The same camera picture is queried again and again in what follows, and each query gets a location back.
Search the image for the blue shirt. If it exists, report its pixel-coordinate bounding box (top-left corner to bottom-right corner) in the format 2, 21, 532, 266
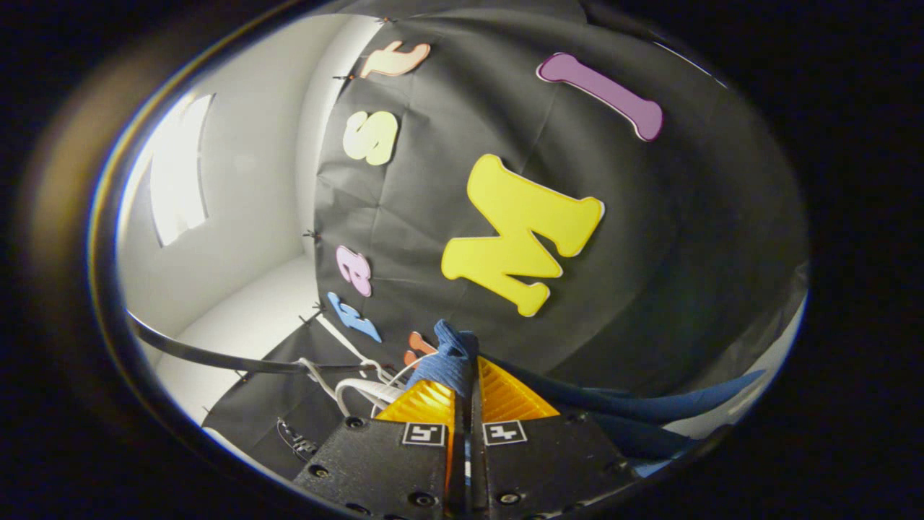
406, 319, 767, 477

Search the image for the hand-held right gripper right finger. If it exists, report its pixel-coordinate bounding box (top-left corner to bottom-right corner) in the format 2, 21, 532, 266
469, 355, 640, 517

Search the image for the row of black backdrop clips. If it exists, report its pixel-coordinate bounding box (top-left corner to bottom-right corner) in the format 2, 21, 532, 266
235, 14, 394, 384

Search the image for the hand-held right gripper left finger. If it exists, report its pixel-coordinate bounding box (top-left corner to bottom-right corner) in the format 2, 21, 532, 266
292, 377, 470, 520

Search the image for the large ceiling light panel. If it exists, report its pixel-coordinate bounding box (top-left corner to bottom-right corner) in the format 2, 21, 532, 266
149, 94, 215, 248

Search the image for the black backdrop cloth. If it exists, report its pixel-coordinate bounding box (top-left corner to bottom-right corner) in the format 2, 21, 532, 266
202, 0, 809, 481

